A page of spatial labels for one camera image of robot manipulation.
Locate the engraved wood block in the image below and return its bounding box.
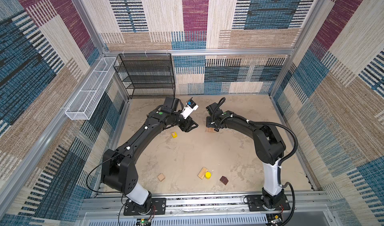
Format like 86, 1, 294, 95
206, 128, 215, 133

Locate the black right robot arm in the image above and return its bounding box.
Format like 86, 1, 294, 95
206, 102, 286, 210

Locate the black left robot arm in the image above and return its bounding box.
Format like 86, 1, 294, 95
101, 97, 199, 214

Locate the light wood block near cylinder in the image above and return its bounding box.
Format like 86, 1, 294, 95
198, 167, 208, 180

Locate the yellow cylinder block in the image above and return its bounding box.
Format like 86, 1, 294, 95
205, 172, 212, 179

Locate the small square wood block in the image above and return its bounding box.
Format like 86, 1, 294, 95
158, 173, 166, 182

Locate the dark brown square block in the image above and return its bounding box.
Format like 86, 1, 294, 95
220, 176, 229, 185

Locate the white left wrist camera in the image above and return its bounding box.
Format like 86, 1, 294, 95
181, 97, 199, 120

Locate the black wire shelf rack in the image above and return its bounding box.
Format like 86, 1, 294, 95
115, 53, 176, 99

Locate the black corrugated cable conduit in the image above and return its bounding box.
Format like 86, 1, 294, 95
209, 97, 299, 226

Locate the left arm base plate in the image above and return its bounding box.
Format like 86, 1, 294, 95
123, 198, 167, 216

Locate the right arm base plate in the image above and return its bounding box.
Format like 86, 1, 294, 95
243, 194, 291, 212

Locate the white wire mesh basket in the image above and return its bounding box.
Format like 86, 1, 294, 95
65, 57, 117, 121

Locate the aluminium front rail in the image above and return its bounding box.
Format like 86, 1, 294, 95
75, 190, 342, 226

